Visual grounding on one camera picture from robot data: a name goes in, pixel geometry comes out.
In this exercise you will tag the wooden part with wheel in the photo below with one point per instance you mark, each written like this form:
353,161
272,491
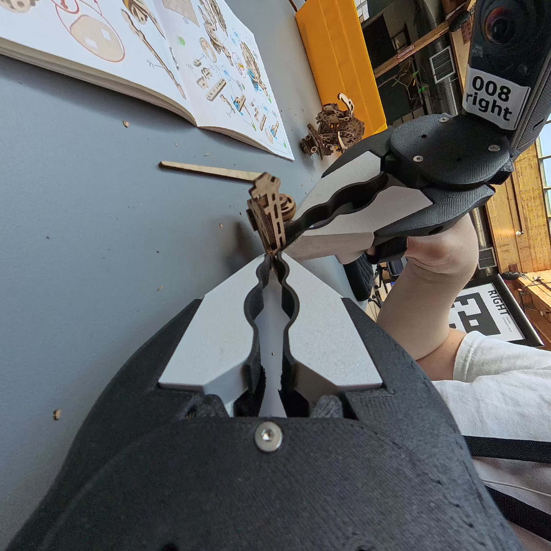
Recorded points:
287,206

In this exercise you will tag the person's right hand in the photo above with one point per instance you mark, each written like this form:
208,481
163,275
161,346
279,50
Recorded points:
443,258

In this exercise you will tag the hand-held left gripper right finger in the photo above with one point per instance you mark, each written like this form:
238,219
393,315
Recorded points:
331,344

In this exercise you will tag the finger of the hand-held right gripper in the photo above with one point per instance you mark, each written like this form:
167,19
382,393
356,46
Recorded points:
387,206
344,180

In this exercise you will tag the assembled brown wooden model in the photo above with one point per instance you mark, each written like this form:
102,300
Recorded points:
340,125

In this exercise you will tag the tapered wooden stick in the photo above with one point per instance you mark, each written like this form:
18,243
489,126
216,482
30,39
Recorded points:
206,170

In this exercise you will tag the wooden workbench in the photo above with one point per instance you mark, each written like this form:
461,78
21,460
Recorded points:
538,288

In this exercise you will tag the open assembly instruction booklet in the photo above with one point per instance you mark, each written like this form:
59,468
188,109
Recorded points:
129,43

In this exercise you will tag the white vent grille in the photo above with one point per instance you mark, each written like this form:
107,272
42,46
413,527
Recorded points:
443,64

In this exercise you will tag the person's right forearm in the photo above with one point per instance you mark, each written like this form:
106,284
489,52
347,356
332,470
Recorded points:
413,323

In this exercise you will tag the yellow plastic bin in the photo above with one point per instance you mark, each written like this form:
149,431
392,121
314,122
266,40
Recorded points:
335,51

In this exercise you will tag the framed black-and-white marker sign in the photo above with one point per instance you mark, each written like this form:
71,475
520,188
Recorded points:
495,310

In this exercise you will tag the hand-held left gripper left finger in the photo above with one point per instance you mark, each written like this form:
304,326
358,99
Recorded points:
206,344

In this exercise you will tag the small wooden gear subassembly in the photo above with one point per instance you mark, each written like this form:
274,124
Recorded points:
312,144

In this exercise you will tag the person's white shirt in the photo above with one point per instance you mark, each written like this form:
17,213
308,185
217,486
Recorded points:
508,387

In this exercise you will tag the black quilted chair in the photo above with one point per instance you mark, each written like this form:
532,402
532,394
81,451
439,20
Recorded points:
359,277

